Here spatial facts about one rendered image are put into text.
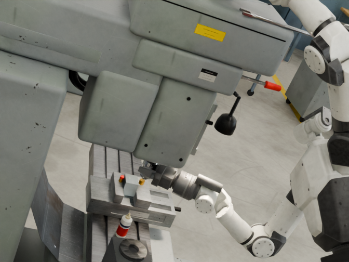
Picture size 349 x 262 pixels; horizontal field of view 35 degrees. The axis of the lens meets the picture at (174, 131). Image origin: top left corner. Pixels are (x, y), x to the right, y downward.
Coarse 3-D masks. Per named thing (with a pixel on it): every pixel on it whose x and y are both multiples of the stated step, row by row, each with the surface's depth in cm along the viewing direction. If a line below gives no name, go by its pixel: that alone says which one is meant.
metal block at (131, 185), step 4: (124, 176) 218; (128, 176) 217; (132, 176) 218; (136, 176) 219; (124, 180) 216; (128, 180) 215; (132, 180) 216; (136, 180) 216; (124, 184) 215; (128, 184) 214; (132, 184) 214; (136, 184) 214; (124, 188) 214; (128, 188) 215; (132, 188) 215; (136, 188) 215; (124, 192) 215; (128, 192) 216; (132, 192) 216
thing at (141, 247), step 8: (112, 240) 176; (120, 240) 177; (128, 240) 176; (136, 240) 178; (112, 248) 174; (120, 248) 172; (128, 248) 173; (136, 248) 176; (144, 248) 176; (104, 256) 180; (112, 256) 172; (120, 256) 170; (128, 256) 170; (136, 256) 171; (144, 256) 173
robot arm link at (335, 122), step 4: (332, 116) 148; (332, 120) 149; (336, 120) 147; (332, 124) 151; (336, 124) 148; (340, 124) 146; (344, 124) 146; (348, 124) 145; (336, 128) 149; (340, 128) 147; (344, 128) 147; (348, 128) 146; (336, 132) 151; (340, 132) 149; (344, 132) 149; (348, 132) 148
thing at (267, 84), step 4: (244, 76) 170; (248, 80) 170; (252, 80) 171; (256, 80) 171; (260, 84) 172; (264, 84) 172; (268, 84) 172; (272, 84) 172; (276, 84) 173; (268, 88) 172; (272, 88) 172; (276, 88) 173; (280, 88) 173
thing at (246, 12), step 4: (240, 8) 159; (244, 12) 156; (248, 12) 160; (252, 12) 160; (248, 16) 157; (252, 16) 157; (256, 16) 158; (260, 16) 159; (264, 20) 159; (268, 20) 160; (272, 20) 160; (276, 24) 161; (280, 24) 161; (284, 24) 162; (288, 28) 162; (292, 28) 162; (296, 28) 163; (300, 32) 163; (304, 32) 163
